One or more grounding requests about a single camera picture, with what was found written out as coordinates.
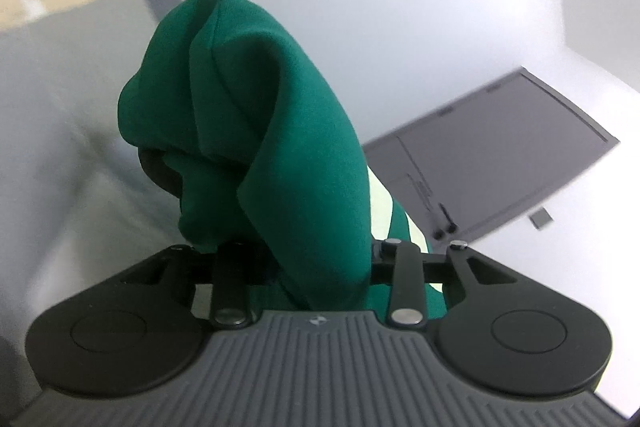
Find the grey door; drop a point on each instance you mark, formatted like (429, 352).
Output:
(500, 147)

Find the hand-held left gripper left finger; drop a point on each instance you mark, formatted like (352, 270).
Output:
(227, 277)

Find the small grey wall switch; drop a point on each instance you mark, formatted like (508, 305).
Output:
(542, 218)

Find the green hoodie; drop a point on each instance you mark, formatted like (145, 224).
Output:
(280, 117)

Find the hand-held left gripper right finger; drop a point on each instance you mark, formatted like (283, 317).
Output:
(406, 274)

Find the colour block bed cover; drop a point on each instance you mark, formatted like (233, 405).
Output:
(60, 107)

